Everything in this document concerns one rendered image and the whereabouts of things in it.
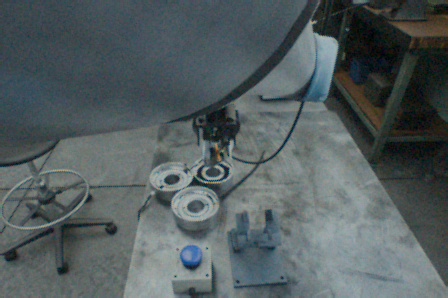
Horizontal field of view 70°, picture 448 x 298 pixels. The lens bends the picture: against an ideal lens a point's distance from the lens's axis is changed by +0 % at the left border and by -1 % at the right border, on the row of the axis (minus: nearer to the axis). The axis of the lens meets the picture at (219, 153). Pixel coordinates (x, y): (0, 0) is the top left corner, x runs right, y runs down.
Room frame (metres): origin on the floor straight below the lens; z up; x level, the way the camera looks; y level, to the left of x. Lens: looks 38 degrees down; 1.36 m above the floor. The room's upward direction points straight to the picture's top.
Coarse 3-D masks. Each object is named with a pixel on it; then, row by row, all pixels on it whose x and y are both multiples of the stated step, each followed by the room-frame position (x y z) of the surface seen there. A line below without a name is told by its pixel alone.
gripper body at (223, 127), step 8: (232, 104) 0.53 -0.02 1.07; (216, 112) 0.47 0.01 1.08; (224, 112) 0.48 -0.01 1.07; (232, 112) 0.51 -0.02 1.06; (200, 120) 0.49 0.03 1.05; (208, 120) 0.48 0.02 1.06; (216, 120) 0.47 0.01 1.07; (224, 120) 0.49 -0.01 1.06; (232, 120) 0.49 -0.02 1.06; (208, 128) 0.48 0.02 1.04; (216, 128) 0.48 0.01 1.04; (224, 128) 0.48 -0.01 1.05; (232, 128) 0.49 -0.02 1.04; (208, 136) 0.48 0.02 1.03; (216, 136) 0.49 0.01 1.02; (224, 136) 0.48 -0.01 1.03; (232, 136) 0.50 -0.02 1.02; (224, 144) 0.48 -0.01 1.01
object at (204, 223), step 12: (180, 192) 0.53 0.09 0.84; (192, 192) 0.54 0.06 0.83; (204, 192) 0.54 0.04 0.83; (192, 204) 0.51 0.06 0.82; (204, 204) 0.50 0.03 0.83; (216, 204) 0.50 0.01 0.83; (192, 216) 0.46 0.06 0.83; (216, 216) 0.47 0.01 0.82; (192, 228) 0.44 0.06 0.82; (204, 228) 0.45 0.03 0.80
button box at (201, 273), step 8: (176, 248) 0.37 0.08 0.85; (200, 248) 0.37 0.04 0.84; (208, 248) 0.37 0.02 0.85; (176, 256) 0.35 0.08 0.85; (208, 256) 0.35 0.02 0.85; (176, 264) 0.34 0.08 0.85; (184, 264) 0.33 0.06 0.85; (200, 264) 0.34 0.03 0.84; (208, 264) 0.34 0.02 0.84; (176, 272) 0.32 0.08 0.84; (184, 272) 0.32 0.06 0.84; (192, 272) 0.32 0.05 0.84; (200, 272) 0.32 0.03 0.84; (208, 272) 0.32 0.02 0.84; (176, 280) 0.30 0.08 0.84; (184, 280) 0.31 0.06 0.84; (192, 280) 0.31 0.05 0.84; (200, 280) 0.31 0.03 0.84; (208, 280) 0.31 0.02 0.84; (176, 288) 0.30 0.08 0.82; (184, 288) 0.31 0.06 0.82; (192, 288) 0.30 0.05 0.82; (200, 288) 0.31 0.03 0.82; (208, 288) 0.31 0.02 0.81
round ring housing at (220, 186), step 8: (224, 160) 0.65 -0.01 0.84; (192, 168) 0.61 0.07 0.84; (208, 168) 0.62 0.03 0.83; (216, 168) 0.63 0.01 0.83; (232, 168) 0.61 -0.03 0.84; (208, 176) 0.62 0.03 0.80; (232, 176) 0.59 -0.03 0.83; (200, 184) 0.56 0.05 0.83; (208, 184) 0.56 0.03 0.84; (216, 184) 0.56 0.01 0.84; (224, 184) 0.56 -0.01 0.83; (216, 192) 0.56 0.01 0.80
